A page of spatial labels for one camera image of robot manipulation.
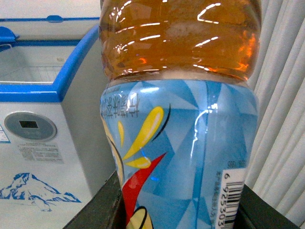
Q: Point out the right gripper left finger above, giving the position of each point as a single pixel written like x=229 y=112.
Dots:
x=106 y=210

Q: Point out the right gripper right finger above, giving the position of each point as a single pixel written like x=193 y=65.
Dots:
x=254 y=213

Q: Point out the iced tea bottle blue label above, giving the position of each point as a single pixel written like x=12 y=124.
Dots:
x=177 y=112

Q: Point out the white pleated curtain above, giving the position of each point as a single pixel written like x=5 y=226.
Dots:
x=277 y=165

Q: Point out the white blue chest freezer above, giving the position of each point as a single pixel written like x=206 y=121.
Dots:
x=39 y=195

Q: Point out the silver instruction sticker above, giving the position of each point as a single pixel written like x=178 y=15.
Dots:
x=41 y=152

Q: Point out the grey oval control panel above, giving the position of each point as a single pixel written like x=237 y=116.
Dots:
x=30 y=126

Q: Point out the blue energy label sticker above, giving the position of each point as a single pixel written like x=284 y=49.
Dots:
x=3 y=136

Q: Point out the glass sliding freezer lid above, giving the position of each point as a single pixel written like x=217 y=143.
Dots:
x=45 y=33

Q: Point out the white wire freezer basket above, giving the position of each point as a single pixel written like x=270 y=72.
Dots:
x=31 y=64

